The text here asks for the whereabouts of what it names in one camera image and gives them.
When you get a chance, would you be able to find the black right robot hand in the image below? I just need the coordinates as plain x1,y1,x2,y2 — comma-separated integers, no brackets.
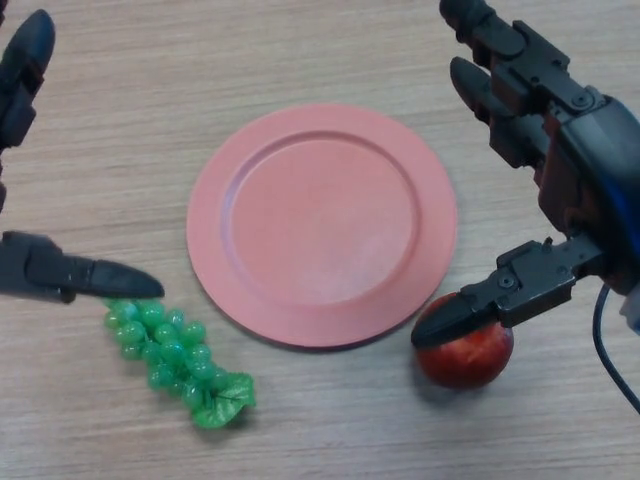
410,0,640,351

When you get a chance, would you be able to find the green grapes bunch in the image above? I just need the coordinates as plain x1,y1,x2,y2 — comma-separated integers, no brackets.
102,298,256,430

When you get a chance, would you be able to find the pink round plate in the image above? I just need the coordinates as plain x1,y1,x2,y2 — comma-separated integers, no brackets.
186,103,459,350

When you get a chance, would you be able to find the red apple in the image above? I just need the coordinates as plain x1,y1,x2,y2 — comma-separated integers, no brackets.
417,292,515,390

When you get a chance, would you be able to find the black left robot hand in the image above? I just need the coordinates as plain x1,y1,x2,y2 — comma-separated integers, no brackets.
0,8,166,305

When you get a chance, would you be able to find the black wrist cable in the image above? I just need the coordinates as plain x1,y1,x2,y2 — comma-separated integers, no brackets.
592,284,640,409

